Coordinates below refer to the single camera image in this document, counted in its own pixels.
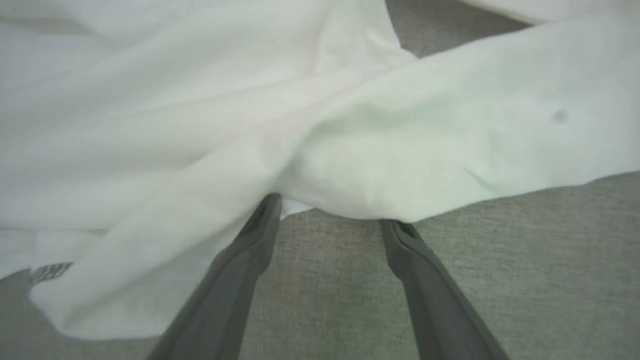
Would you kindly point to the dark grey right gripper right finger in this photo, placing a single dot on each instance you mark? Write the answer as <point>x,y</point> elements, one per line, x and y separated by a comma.
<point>440,310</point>

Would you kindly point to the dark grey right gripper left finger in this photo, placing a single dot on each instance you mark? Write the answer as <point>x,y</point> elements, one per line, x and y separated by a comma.
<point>220,300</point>

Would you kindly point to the white printed t-shirt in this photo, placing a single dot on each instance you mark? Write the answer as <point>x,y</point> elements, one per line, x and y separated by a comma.
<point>200,125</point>

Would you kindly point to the grey fabric sofa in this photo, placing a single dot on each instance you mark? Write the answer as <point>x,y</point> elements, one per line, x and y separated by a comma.
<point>550,275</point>

